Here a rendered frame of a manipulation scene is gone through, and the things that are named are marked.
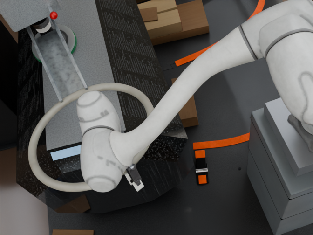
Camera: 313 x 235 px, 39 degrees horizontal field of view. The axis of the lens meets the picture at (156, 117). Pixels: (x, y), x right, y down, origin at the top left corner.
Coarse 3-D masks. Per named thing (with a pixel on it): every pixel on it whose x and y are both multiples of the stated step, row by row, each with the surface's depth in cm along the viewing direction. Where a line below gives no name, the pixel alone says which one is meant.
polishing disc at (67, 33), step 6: (60, 24) 217; (60, 30) 216; (66, 30) 215; (36, 36) 216; (66, 36) 214; (72, 36) 213; (66, 42) 212; (72, 42) 211; (72, 48) 211; (36, 54) 212
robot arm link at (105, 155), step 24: (216, 48) 115; (240, 48) 112; (192, 72) 117; (216, 72) 118; (168, 96) 116; (144, 120) 116; (168, 120) 115; (96, 144) 116; (120, 144) 115; (144, 144) 115; (96, 168) 112; (120, 168) 116
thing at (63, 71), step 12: (48, 36) 192; (60, 36) 186; (36, 48) 186; (48, 48) 190; (60, 48) 189; (48, 60) 188; (60, 60) 187; (72, 60) 181; (48, 72) 180; (60, 72) 185; (72, 72) 184; (60, 84) 183; (72, 84) 182; (84, 84) 176; (60, 96) 176
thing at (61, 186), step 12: (96, 84) 177; (108, 84) 175; (120, 84) 173; (72, 96) 177; (144, 96) 165; (60, 108) 176; (48, 120) 174; (36, 132) 169; (36, 144) 166; (36, 156) 163; (36, 168) 156; (48, 180) 151
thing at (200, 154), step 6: (204, 150) 267; (198, 156) 267; (204, 156) 266; (198, 162) 266; (204, 162) 266; (198, 168) 266; (204, 168) 265; (198, 174) 266; (204, 174) 266; (198, 180) 265; (204, 180) 264
